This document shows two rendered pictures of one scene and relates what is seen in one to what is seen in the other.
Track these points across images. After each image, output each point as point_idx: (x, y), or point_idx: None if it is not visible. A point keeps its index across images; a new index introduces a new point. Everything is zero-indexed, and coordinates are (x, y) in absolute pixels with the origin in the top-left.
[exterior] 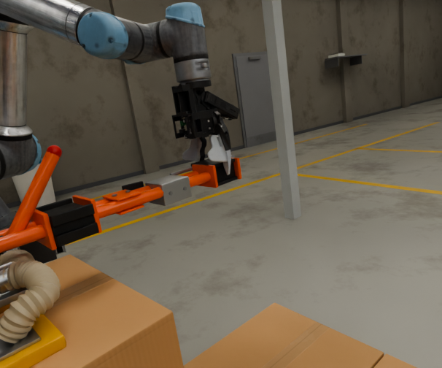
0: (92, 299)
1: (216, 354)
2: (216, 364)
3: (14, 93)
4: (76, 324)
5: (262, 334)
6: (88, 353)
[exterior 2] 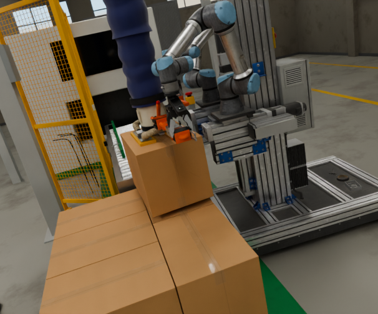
0: (158, 145)
1: (224, 227)
2: (218, 227)
3: (229, 60)
4: (148, 146)
5: (227, 245)
6: (135, 149)
